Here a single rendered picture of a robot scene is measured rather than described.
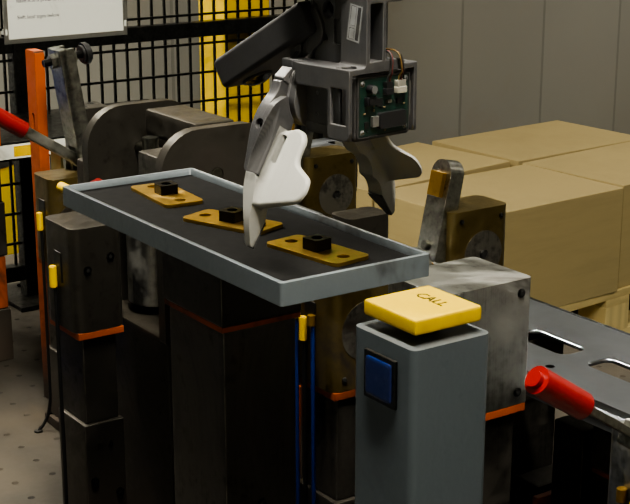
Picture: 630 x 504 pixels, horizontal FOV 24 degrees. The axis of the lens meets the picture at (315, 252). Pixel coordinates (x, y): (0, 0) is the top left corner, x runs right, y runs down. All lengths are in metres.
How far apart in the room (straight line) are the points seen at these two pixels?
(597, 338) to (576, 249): 2.84
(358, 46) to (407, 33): 4.22
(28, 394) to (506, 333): 1.04
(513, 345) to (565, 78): 4.56
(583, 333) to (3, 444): 0.85
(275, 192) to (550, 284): 3.21
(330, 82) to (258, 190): 0.10
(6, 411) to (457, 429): 1.15
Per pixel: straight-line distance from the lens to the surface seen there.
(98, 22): 2.54
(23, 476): 1.89
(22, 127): 1.89
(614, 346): 1.44
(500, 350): 1.27
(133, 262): 1.61
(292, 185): 1.06
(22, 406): 2.11
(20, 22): 2.48
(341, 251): 1.14
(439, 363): 1.01
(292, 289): 1.05
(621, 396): 1.32
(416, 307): 1.02
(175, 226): 1.23
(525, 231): 4.12
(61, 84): 1.91
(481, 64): 5.51
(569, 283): 4.31
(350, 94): 1.04
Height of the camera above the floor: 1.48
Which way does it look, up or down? 16 degrees down
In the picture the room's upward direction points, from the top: straight up
